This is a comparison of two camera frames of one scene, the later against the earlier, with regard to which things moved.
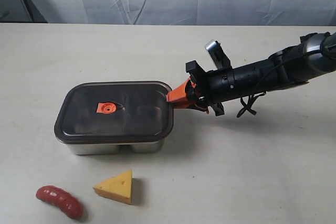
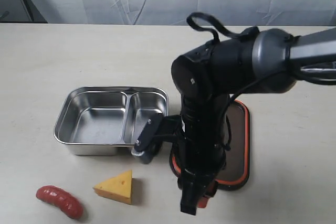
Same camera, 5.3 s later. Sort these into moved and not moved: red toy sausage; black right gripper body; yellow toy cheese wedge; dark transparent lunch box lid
Moved: black right gripper body; dark transparent lunch box lid
Not moved: red toy sausage; yellow toy cheese wedge
